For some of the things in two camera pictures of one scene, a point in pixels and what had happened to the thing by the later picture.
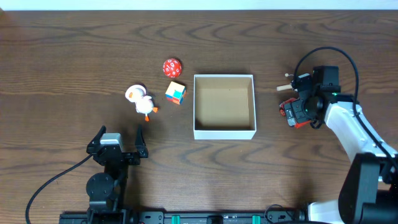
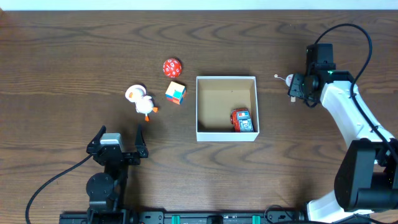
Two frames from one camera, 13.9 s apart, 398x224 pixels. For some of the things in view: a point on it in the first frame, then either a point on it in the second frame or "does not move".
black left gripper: x=123 y=156 does not move
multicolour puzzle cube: x=176 y=93 does not move
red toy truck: x=282 y=112 → x=241 y=120
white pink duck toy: x=143 y=104 does not move
